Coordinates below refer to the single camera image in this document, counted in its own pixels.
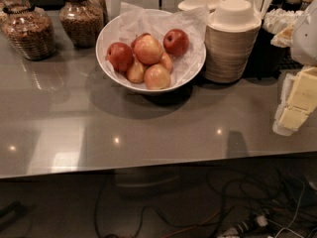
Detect red-yellow apple centre top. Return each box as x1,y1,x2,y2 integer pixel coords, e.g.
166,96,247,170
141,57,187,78
131,33,163,65

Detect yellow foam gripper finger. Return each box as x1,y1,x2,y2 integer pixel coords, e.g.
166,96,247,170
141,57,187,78
272,65,317,136

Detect stack of paper bowls front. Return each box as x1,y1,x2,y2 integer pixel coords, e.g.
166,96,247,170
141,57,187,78
202,0,262,84

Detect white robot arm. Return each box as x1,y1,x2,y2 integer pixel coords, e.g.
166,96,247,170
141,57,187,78
272,0,317,136

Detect red apple left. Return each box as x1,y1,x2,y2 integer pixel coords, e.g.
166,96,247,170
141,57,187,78
106,42,134,72

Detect dark bottle with tan cap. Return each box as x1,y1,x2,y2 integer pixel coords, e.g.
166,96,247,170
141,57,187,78
282,0,301,11

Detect glass jar with cereal left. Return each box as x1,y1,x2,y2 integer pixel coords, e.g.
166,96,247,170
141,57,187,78
1,0,55,60

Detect yellow-red apple front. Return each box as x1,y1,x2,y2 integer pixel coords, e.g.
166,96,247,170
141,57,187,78
144,64,171,90

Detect yellow apple lower left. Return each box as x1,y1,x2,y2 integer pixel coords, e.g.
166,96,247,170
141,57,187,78
126,58,148,83

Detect black condiment organizer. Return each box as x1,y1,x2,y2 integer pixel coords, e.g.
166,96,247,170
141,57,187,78
244,9,301,79

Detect white ceramic bowl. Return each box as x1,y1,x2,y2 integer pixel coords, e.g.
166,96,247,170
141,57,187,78
95,8,207,95

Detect glass jar with grains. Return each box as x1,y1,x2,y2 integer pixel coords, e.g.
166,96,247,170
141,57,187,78
59,0,103,48

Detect power strip on floor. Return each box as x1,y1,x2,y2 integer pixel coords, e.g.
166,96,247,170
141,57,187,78
217,215,267,238

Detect yellow-red apple hidden middle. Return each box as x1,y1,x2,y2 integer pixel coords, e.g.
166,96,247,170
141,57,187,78
159,53,173,72

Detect dark red apple right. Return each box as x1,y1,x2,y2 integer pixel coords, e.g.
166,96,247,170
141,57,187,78
163,29,189,58

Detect black floor cables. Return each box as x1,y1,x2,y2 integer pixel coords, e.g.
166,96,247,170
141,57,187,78
93,166,317,238

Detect white paper bowl liner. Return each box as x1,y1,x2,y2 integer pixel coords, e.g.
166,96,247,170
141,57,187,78
107,1,210,87

